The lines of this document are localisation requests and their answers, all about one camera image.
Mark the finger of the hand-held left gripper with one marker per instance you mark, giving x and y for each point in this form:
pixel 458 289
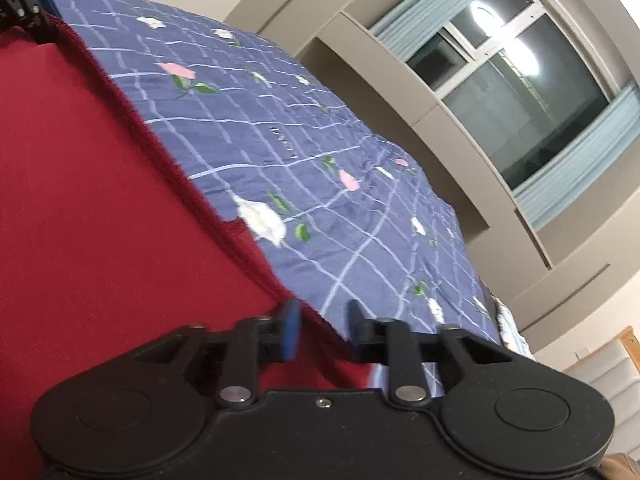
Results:
pixel 44 7

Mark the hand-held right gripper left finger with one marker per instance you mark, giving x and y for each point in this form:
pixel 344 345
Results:
pixel 290 332

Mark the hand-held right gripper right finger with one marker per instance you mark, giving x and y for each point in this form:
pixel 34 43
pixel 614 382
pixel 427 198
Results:
pixel 357 331

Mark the red long-sleeved sweater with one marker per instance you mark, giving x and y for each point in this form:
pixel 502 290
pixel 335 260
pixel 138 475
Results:
pixel 100 210

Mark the light blue patterned cloth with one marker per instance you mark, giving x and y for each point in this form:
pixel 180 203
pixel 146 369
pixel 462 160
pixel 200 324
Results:
pixel 510 330

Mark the blue checked floral quilt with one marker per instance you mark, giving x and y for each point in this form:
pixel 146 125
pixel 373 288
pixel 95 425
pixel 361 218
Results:
pixel 300 135

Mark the tall grey wardrobe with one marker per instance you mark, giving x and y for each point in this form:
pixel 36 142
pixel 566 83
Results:
pixel 575 270

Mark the grey window cabinet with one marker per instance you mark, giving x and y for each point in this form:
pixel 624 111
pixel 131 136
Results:
pixel 390 90

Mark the light blue curtain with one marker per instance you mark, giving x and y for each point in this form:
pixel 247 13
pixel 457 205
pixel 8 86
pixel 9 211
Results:
pixel 450 2
pixel 585 160

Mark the window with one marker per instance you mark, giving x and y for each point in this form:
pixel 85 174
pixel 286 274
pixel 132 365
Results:
pixel 520 90

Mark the brown garment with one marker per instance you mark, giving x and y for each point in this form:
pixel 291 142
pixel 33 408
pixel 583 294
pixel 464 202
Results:
pixel 622 467

